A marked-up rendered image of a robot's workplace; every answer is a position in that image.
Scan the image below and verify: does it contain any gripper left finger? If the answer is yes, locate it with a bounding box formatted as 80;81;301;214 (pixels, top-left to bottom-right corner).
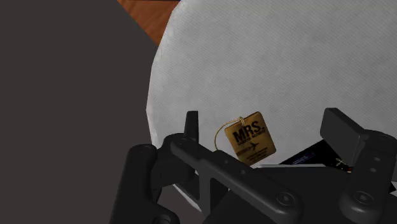
108;110;303;224

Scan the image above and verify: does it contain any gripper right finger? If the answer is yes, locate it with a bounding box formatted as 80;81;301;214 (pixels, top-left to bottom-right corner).
319;107;397;224

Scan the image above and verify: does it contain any gold luggage tag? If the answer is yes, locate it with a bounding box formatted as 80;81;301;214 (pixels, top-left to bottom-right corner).
213;111;277;166

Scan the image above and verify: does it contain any black printed flat box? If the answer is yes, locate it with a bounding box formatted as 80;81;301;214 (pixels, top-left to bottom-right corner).
279;139;353;173

